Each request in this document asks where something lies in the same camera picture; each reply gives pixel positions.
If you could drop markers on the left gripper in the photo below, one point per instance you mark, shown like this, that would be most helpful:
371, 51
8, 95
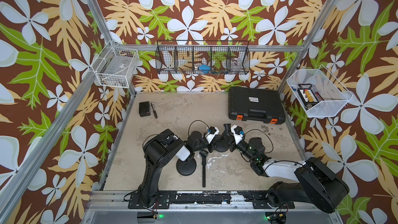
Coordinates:
212, 146

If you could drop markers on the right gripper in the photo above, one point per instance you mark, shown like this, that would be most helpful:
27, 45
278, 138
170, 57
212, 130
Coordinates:
232, 145

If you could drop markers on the black round stand base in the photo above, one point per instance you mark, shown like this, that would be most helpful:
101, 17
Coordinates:
223, 146

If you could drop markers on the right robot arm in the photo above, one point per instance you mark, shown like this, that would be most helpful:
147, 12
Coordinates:
311, 181

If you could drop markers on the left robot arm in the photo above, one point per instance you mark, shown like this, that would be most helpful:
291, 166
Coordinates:
161, 149

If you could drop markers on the black plastic tool case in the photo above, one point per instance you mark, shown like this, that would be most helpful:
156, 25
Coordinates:
255, 104

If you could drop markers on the blue object in basket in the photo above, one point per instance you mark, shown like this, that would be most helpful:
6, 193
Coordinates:
204, 68

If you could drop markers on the small ratchet screwdriver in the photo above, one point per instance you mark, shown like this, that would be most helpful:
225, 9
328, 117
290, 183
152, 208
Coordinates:
154, 110

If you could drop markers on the small black box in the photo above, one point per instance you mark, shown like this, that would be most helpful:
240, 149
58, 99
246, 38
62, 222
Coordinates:
144, 109

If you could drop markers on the screw bit box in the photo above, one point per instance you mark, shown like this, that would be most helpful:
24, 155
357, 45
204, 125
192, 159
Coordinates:
308, 94

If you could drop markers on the white mesh basket right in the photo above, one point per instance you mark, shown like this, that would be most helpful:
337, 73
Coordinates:
335, 95

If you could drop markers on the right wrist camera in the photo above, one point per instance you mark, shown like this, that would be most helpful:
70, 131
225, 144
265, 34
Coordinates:
238, 133

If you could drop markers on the black wire basket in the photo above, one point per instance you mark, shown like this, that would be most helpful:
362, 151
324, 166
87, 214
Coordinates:
186, 56

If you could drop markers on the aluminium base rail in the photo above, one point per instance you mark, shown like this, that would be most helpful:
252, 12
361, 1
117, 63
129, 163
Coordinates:
201, 207

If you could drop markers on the white wire basket left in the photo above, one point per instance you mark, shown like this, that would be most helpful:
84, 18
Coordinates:
115, 66

